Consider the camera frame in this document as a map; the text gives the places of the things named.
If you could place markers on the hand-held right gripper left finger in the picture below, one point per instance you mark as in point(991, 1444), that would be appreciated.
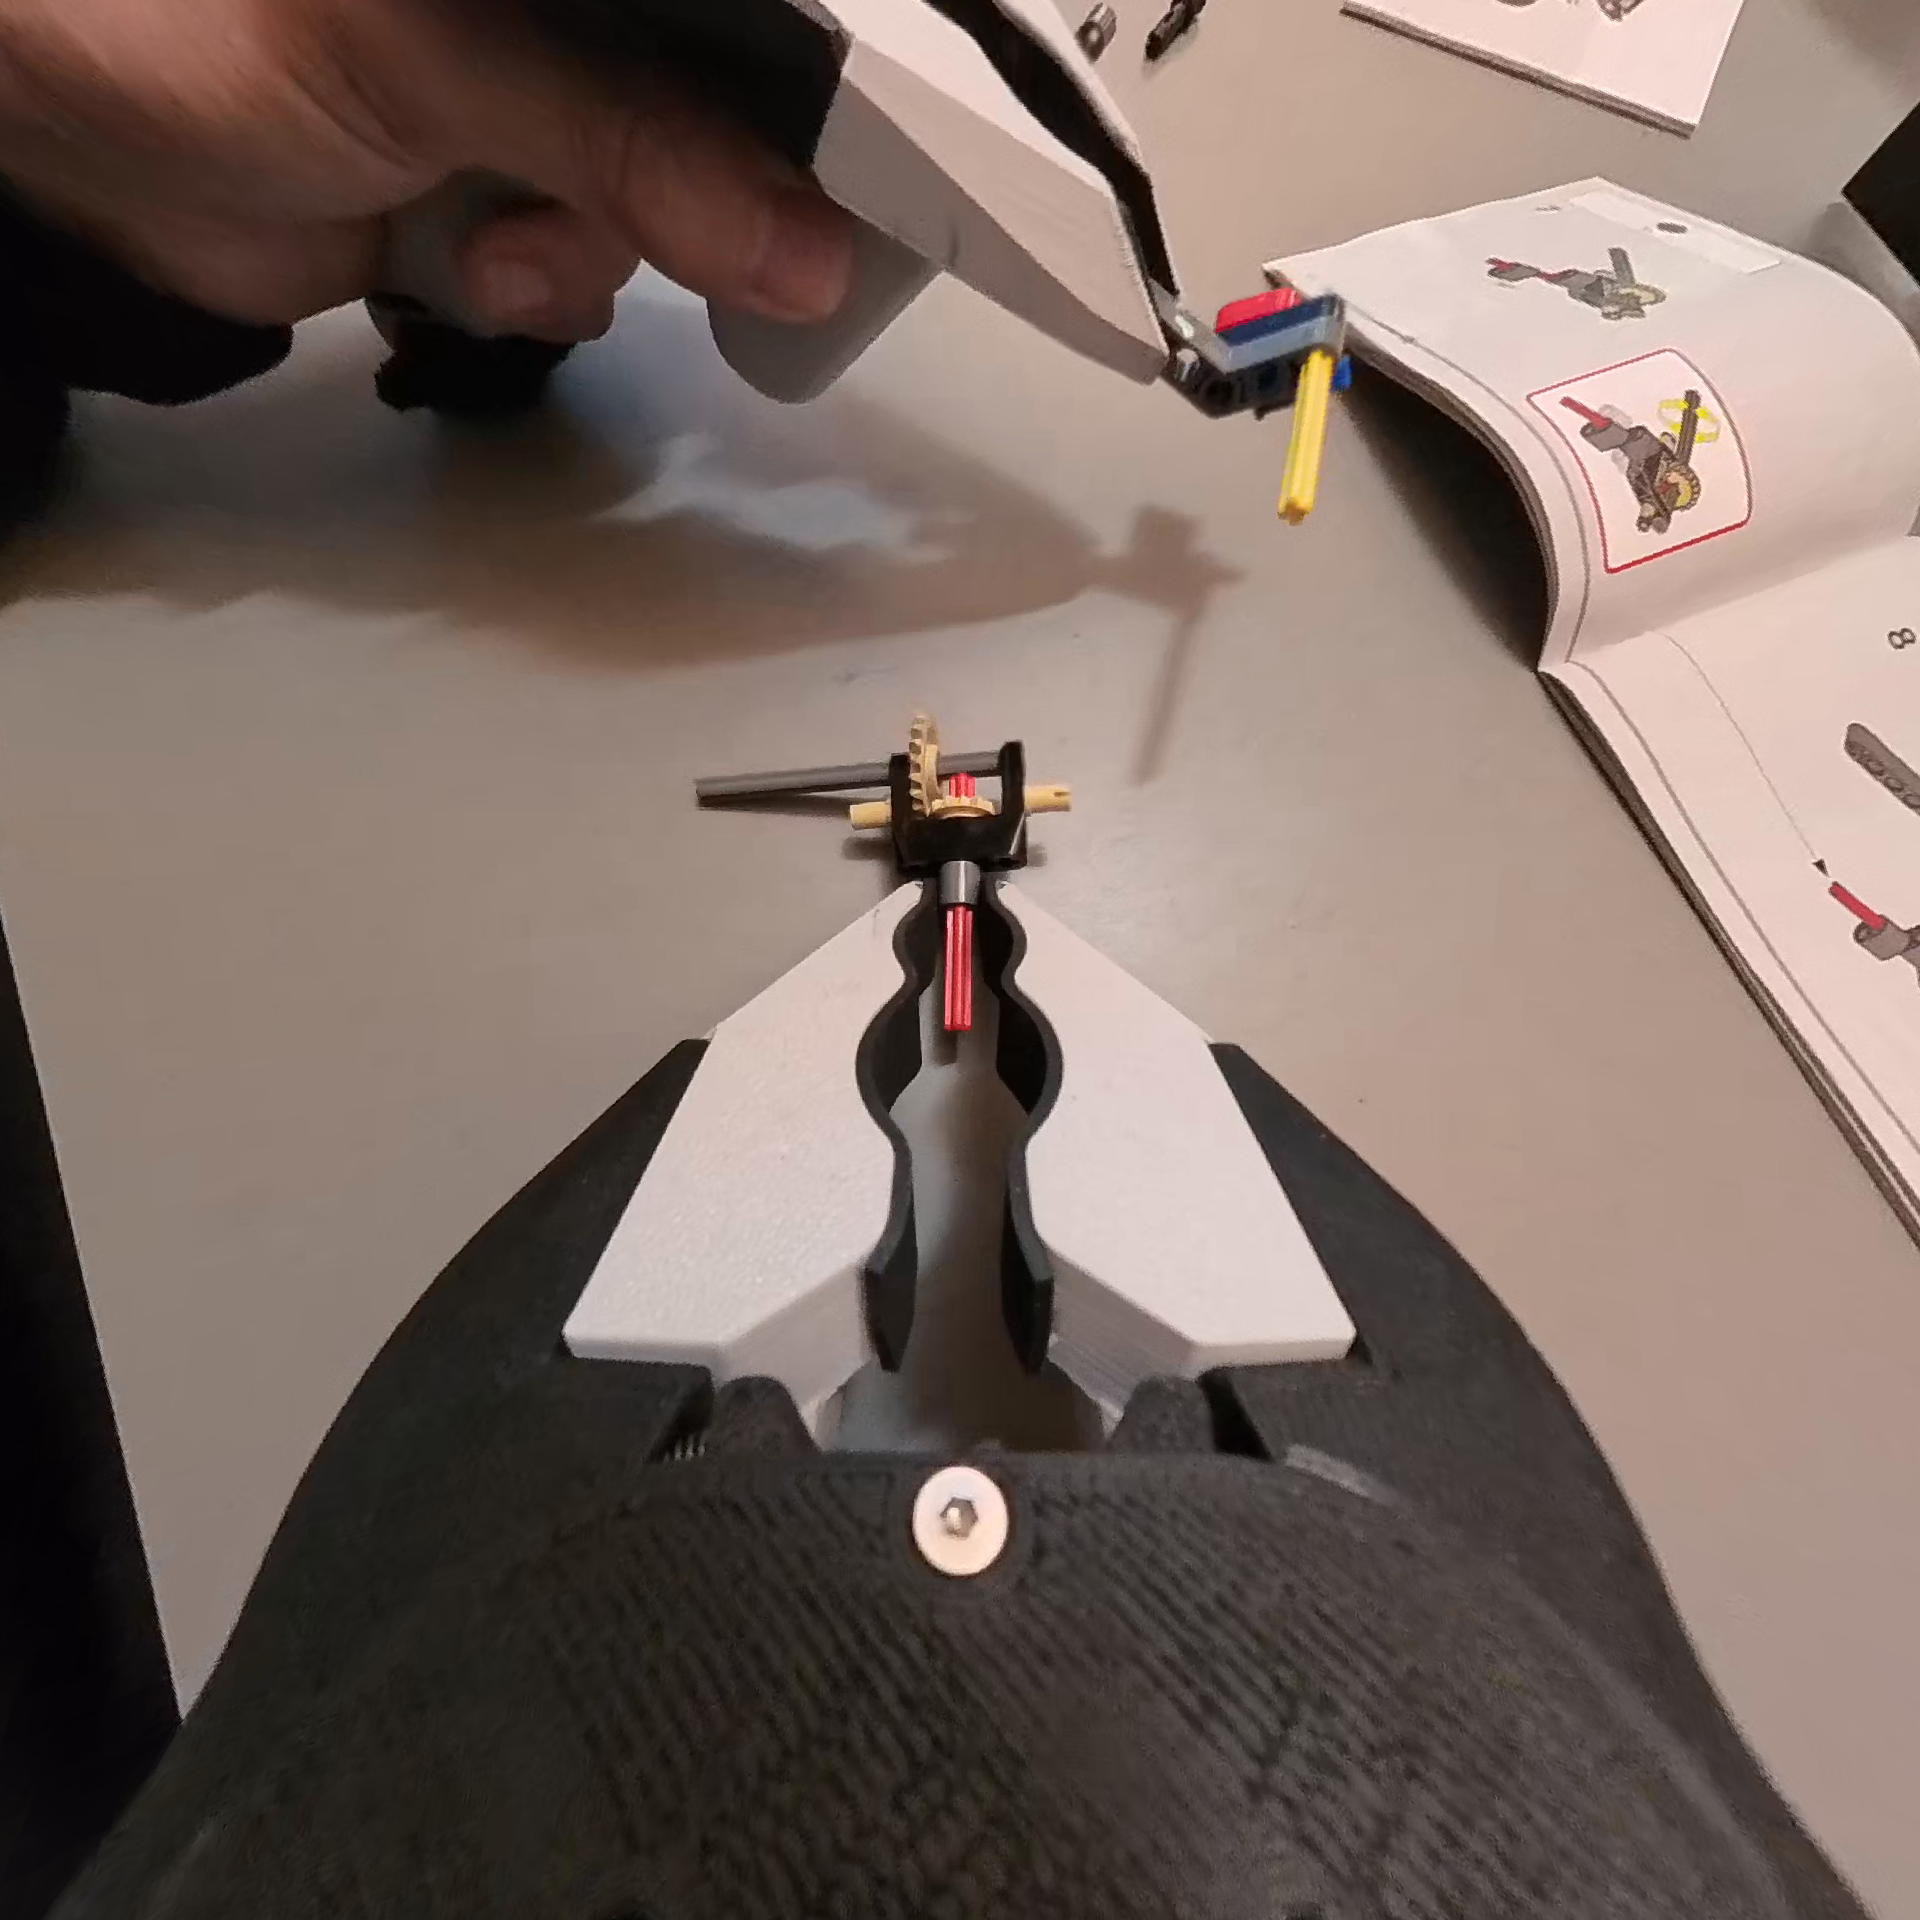
point(721, 1201)

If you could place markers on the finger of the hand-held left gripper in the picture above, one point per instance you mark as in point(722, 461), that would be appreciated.
point(1089, 83)
point(974, 195)

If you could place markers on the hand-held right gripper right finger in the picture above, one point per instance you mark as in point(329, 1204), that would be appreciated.
point(1184, 1201)

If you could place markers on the grey beam yellow axle assembly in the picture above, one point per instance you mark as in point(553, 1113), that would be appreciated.
point(1267, 353)

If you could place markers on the tan gear red axle assembly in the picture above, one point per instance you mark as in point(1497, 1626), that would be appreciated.
point(961, 819)

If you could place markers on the small car cover booklet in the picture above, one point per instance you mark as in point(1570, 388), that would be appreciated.
point(1560, 43)

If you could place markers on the open instruction booklet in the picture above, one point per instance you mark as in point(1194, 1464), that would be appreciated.
point(1651, 493)

